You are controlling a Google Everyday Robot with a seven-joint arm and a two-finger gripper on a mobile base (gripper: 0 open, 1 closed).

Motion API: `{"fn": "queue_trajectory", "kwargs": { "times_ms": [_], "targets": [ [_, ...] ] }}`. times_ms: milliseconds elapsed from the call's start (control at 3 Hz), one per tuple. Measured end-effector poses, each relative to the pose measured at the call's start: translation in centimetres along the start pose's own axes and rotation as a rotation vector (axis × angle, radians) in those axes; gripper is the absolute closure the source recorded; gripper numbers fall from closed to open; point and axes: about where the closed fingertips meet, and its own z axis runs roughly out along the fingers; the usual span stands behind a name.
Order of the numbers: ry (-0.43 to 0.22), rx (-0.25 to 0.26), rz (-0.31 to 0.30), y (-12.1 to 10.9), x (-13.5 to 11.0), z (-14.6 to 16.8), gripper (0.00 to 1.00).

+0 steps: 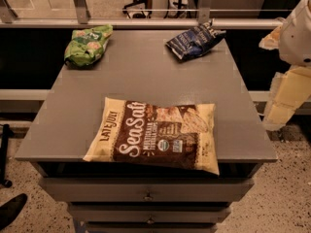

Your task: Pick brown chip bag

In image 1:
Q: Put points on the green chip bag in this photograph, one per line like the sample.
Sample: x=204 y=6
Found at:
x=88 y=45

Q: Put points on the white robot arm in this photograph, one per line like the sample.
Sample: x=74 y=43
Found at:
x=290 y=90

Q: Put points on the black stand at left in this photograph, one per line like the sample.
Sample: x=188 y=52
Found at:
x=6 y=134

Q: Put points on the top grey drawer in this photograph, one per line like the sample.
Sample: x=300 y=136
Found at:
x=146 y=190

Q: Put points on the grey drawer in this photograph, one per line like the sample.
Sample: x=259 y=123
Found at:
x=150 y=228
x=146 y=190
x=142 y=213

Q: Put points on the black office chair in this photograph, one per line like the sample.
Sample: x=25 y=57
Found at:
x=137 y=0

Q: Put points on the blue chip bag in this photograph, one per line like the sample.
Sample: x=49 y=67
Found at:
x=196 y=41

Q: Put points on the bottom grey drawer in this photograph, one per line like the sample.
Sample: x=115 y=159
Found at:
x=150 y=228

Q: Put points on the brown Sea Salt chip bag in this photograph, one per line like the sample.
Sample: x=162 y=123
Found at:
x=141 y=133

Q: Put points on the middle grey drawer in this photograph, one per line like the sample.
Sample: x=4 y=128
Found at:
x=142 y=213

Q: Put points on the metal railing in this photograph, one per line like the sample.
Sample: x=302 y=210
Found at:
x=163 y=14

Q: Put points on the grey drawer cabinet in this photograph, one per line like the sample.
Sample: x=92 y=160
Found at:
x=137 y=65

